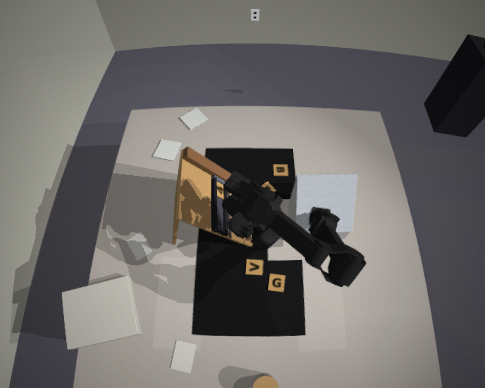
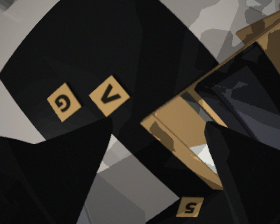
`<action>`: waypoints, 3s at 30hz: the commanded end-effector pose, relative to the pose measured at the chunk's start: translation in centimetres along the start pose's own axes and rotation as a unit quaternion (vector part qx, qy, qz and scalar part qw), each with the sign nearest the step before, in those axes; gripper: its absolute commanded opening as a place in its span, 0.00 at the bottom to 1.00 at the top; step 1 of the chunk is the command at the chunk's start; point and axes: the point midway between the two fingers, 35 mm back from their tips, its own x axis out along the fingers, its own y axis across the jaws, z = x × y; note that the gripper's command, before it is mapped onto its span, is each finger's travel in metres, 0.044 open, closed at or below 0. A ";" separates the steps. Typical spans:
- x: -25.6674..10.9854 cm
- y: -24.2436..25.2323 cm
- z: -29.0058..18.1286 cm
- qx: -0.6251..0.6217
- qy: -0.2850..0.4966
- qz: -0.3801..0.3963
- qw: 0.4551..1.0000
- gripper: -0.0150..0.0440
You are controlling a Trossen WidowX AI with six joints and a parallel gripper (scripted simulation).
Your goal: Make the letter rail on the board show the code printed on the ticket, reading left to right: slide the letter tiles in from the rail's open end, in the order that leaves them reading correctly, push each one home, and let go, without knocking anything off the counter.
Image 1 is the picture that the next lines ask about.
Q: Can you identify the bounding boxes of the white round container with tan lid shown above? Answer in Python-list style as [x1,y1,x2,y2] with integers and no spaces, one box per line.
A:
[252,373,278,388]

